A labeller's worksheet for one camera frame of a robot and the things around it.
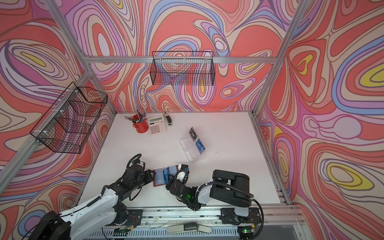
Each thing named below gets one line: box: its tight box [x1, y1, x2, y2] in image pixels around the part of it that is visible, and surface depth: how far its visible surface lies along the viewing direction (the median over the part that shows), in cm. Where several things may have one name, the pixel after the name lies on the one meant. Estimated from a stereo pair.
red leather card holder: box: [153, 165, 179, 187], surface depth 87 cm
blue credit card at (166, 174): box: [163, 167, 170, 185], surface depth 86 cm
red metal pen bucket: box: [132, 114, 149, 134], surface depth 109 cm
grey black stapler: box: [163, 112, 174, 127], surface depth 113 cm
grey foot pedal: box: [167, 222, 212, 234], surface depth 69 cm
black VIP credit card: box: [188, 126, 198, 141], surface depth 98 cm
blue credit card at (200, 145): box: [195, 138, 206, 153], surface depth 92 cm
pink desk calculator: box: [148, 115, 168, 136], surface depth 111 cm
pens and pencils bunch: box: [124, 108, 147, 123], surface depth 104 cm
